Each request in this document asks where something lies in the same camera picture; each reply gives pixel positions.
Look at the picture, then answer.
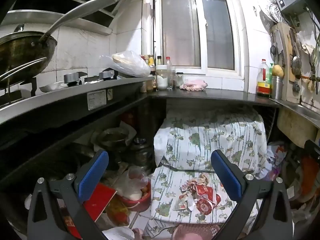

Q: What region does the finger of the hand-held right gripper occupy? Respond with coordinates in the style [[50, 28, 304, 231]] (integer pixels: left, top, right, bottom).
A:
[[304, 140, 320, 156]]

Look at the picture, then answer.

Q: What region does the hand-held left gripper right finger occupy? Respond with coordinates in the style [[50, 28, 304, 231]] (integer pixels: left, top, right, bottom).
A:
[[210, 149, 293, 240]]

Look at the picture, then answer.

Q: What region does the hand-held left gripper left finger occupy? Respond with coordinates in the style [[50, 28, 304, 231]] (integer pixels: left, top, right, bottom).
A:
[[27, 149, 110, 240]]

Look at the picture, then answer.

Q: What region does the red white paper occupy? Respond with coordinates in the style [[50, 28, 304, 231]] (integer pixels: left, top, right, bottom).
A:
[[194, 184, 222, 203]]

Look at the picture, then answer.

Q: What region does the brown paper bag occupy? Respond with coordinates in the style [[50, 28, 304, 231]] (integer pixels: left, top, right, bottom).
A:
[[180, 174, 213, 197]]

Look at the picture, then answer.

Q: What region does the pink plastic basket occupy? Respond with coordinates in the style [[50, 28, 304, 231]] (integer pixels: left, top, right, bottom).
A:
[[172, 224, 221, 240]]

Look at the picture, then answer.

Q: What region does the steel sink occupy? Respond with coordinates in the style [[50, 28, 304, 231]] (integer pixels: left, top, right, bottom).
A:
[[269, 97, 320, 148]]

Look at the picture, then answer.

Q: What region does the orange plastic container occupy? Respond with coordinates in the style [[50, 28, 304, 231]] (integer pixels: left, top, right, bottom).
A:
[[300, 155, 319, 198]]

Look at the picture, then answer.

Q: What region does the red cardboard box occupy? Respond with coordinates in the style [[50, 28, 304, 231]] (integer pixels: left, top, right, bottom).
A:
[[64, 182, 117, 240]]

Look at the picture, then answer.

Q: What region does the white bag with orange print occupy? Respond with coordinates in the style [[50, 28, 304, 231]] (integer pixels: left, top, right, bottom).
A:
[[266, 141, 288, 170]]

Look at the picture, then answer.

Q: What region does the clear plastic bag with food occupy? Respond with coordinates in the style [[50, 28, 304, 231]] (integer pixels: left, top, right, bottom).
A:
[[114, 167, 149, 201]]

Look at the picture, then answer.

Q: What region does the metal bowl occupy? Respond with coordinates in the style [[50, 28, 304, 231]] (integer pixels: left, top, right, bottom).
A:
[[96, 127, 130, 152]]

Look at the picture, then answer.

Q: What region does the printed cloth cover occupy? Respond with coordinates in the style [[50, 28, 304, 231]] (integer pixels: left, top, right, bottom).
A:
[[144, 109, 269, 240]]

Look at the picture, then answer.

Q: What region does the yellow red plastic bag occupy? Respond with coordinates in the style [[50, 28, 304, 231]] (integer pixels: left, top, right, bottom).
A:
[[105, 200, 131, 228]]

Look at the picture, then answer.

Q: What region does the steel cup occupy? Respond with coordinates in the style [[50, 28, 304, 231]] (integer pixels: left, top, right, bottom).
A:
[[271, 75, 284, 100]]

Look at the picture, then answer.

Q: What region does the oil bottle yellow red label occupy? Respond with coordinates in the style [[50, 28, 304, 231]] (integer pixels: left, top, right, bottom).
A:
[[256, 59, 272, 97]]

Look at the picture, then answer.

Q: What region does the steel gas stove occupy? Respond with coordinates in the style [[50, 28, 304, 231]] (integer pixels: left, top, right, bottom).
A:
[[0, 70, 155, 125]]

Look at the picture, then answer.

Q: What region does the green plastic bottle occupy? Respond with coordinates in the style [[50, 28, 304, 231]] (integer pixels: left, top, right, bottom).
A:
[[267, 63, 274, 85]]

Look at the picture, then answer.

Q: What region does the steel ladle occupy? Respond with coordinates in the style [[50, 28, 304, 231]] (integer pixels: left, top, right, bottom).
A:
[[290, 29, 302, 77]]

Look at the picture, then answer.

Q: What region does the potato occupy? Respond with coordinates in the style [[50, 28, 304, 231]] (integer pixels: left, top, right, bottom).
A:
[[272, 64, 285, 78]]

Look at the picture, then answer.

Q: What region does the pink cloth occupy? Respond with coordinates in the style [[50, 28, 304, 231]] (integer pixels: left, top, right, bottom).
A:
[[180, 79, 208, 91]]

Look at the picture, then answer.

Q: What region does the white crumpled hanging bag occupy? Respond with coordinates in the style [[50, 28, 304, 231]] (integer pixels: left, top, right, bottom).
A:
[[296, 30, 316, 55]]

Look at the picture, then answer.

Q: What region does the wooden cutting board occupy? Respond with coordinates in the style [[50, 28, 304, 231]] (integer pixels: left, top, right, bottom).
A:
[[271, 22, 299, 83]]

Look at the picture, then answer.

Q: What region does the glass jar with white powder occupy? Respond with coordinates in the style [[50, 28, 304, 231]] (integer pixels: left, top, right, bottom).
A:
[[155, 64, 168, 91]]

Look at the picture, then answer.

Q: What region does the clear bottle with red cap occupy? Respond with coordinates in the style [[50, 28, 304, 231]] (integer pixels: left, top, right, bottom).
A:
[[166, 56, 174, 90]]

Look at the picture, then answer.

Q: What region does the plastic bag with flatbread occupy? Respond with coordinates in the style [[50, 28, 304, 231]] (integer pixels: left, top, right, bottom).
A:
[[100, 50, 152, 77]]

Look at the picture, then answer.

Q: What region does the yellow label sauce bottle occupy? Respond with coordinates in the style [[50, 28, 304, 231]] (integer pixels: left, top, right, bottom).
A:
[[147, 54, 156, 76]]

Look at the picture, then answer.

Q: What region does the steel strainer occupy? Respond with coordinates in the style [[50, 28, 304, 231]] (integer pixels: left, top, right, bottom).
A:
[[258, 0, 285, 30]]

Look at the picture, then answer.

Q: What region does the white framed window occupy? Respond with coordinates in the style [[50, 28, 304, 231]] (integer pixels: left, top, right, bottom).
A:
[[150, 0, 247, 78]]

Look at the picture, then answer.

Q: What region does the steel range hood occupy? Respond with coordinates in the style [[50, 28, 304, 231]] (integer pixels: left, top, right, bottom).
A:
[[0, 0, 140, 36]]

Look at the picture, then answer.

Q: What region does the black wok with steel handle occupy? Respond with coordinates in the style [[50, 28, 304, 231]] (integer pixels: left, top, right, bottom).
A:
[[0, 0, 126, 88]]

